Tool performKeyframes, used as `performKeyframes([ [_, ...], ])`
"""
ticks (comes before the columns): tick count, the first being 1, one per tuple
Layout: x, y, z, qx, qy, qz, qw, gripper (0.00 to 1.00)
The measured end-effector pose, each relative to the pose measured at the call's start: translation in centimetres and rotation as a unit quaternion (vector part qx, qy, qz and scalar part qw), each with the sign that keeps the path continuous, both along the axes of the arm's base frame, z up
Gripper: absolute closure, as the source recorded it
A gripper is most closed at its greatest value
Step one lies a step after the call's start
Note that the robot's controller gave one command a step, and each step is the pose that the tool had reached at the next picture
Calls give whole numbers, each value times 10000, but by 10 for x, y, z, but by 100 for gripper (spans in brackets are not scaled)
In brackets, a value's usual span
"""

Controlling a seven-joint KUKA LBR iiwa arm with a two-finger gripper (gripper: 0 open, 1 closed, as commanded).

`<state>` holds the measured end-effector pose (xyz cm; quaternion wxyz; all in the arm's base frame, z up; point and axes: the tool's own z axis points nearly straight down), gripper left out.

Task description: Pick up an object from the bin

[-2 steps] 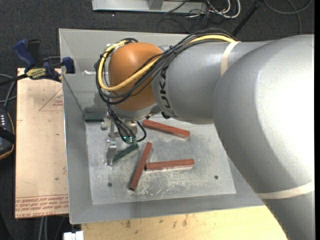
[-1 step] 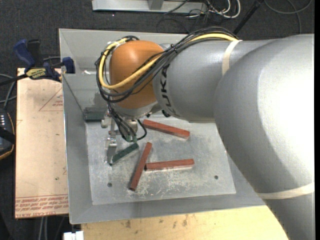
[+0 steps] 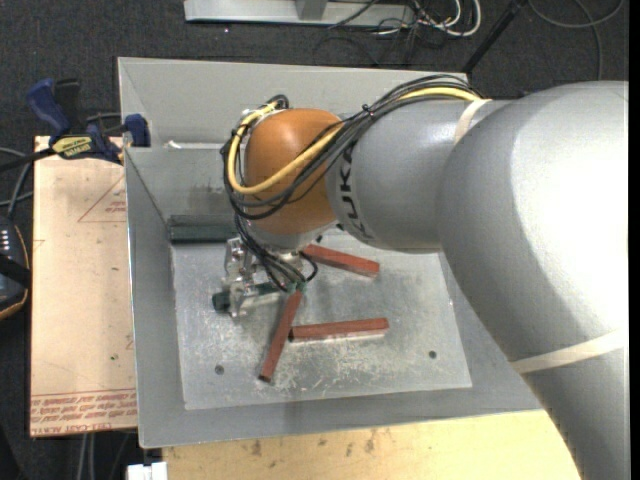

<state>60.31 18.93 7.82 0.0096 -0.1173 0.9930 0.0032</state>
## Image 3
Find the red-brown flat block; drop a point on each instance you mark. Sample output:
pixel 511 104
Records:
pixel 340 329
pixel 280 338
pixel 345 261

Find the brown cardboard board, red print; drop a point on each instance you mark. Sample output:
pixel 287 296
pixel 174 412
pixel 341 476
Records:
pixel 80 288

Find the grey metal bin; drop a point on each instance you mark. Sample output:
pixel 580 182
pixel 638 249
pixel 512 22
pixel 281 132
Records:
pixel 210 348

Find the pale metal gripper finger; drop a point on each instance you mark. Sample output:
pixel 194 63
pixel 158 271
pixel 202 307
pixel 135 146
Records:
pixel 240 306
pixel 235 260

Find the dark green block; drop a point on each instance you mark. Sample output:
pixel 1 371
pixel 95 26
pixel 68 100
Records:
pixel 219 301
pixel 200 232

